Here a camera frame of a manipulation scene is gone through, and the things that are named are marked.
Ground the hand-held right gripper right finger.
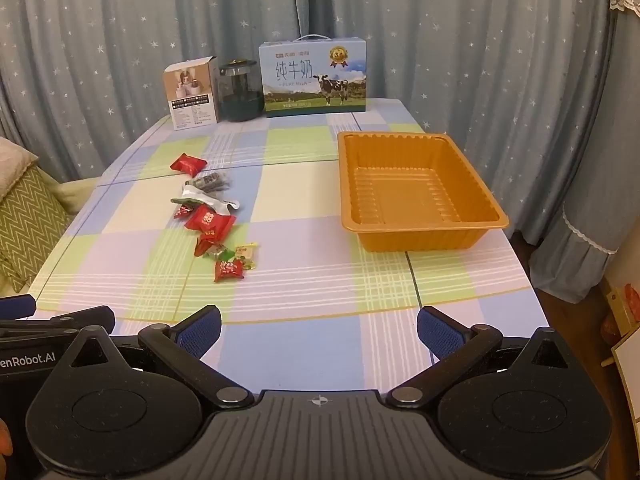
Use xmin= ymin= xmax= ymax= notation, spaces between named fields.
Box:
xmin=386 ymin=306 xmax=571 ymax=408

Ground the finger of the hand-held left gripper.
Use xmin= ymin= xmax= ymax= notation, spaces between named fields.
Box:
xmin=0 ymin=294 xmax=37 ymax=320
xmin=0 ymin=305 xmax=117 ymax=336

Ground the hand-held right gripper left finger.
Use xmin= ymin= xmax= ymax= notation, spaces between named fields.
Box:
xmin=65 ymin=305 xmax=256 ymax=408

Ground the yellow candy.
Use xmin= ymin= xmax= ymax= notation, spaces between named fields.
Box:
xmin=234 ymin=242 xmax=261 ymax=271

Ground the red packet with white symbol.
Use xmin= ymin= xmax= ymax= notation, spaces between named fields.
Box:
xmin=185 ymin=204 xmax=238 ymax=241

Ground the white green snack packet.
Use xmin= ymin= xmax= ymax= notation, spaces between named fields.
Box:
xmin=170 ymin=184 xmax=242 ymax=211

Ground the dark grey snack packet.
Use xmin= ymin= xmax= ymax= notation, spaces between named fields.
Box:
xmin=185 ymin=171 xmax=232 ymax=196

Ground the plain red snack packet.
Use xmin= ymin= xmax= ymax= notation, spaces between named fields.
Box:
xmin=170 ymin=152 xmax=208 ymax=174

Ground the orange plastic tray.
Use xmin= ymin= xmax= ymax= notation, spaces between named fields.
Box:
xmin=337 ymin=131 xmax=510 ymax=252

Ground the green zigzag cushion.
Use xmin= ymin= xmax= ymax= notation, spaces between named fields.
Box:
xmin=0 ymin=162 xmax=76 ymax=293

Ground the checked tablecloth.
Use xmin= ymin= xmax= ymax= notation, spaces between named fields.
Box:
xmin=27 ymin=97 xmax=553 ymax=396

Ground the pale green bedding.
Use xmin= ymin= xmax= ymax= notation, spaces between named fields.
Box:
xmin=57 ymin=177 xmax=103 ymax=216

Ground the beige quilted cushion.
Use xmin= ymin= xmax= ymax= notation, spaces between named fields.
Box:
xmin=0 ymin=136 xmax=40 ymax=201

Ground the yellow box with red print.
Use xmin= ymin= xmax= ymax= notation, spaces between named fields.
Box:
xmin=605 ymin=282 xmax=640 ymax=333

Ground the white wooden-edged cabinet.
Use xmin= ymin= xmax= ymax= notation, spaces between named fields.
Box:
xmin=611 ymin=330 xmax=640 ymax=413

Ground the blue lace-trimmed cover cloth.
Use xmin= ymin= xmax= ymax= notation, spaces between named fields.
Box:
xmin=530 ymin=0 xmax=640 ymax=306

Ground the small white product box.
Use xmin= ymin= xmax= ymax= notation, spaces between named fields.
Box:
xmin=162 ymin=56 xmax=221 ymax=132

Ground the dark green glass jar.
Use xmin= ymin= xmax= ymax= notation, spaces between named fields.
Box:
xmin=218 ymin=59 xmax=265 ymax=123

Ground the blue milk carton box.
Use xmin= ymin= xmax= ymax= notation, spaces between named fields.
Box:
xmin=258 ymin=35 xmax=368 ymax=119

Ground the blue star-print curtain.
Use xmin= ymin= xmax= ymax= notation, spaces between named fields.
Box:
xmin=0 ymin=0 xmax=621 ymax=246

